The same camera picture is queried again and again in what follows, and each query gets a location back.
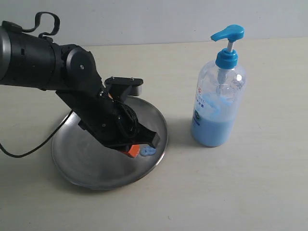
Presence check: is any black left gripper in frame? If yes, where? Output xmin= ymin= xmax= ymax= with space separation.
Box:
xmin=78 ymin=93 xmax=160 ymax=158

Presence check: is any clear blue pump soap bottle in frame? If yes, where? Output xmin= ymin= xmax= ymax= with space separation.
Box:
xmin=191 ymin=25 xmax=246 ymax=147

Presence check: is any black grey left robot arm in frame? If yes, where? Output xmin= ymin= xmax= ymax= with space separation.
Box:
xmin=0 ymin=15 xmax=160 ymax=157

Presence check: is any round stainless steel plate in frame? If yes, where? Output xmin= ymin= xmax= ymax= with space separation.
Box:
xmin=51 ymin=97 xmax=168 ymax=190

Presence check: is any blue soap blob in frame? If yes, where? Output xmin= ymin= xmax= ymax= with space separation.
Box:
xmin=140 ymin=146 xmax=156 ymax=156

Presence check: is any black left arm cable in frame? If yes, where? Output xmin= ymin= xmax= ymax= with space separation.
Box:
xmin=0 ymin=110 xmax=75 ymax=158

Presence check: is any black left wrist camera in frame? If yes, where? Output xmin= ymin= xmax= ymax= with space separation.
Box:
xmin=104 ymin=76 xmax=143 ymax=102

